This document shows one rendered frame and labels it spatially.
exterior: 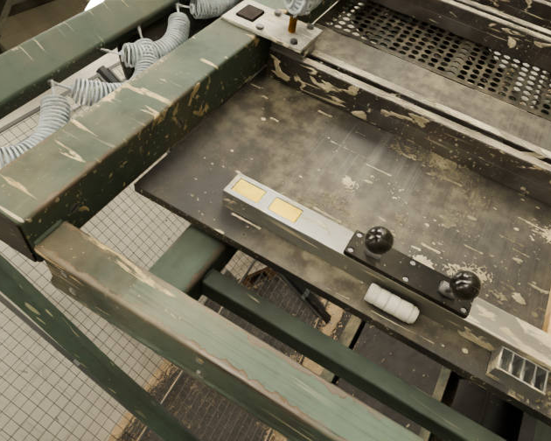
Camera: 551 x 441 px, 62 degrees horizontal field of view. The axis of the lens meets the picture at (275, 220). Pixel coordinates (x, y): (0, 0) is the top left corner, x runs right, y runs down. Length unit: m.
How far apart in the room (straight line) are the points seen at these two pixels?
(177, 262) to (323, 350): 0.27
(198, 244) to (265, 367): 0.27
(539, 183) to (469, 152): 0.14
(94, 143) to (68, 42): 0.62
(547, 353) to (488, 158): 0.39
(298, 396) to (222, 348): 0.11
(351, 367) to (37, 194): 0.52
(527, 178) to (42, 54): 1.12
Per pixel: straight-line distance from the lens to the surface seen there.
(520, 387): 0.76
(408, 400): 0.75
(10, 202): 0.71
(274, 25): 1.04
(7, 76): 1.27
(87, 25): 1.40
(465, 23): 1.41
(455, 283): 0.62
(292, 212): 0.75
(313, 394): 0.60
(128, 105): 0.83
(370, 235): 0.61
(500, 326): 0.76
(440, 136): 0.98
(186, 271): 0.76
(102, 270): 0.68
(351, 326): 1.96
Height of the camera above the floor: 1.79
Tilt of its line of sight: 15 degrees down
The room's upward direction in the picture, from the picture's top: 41 degrees counter-clockwise
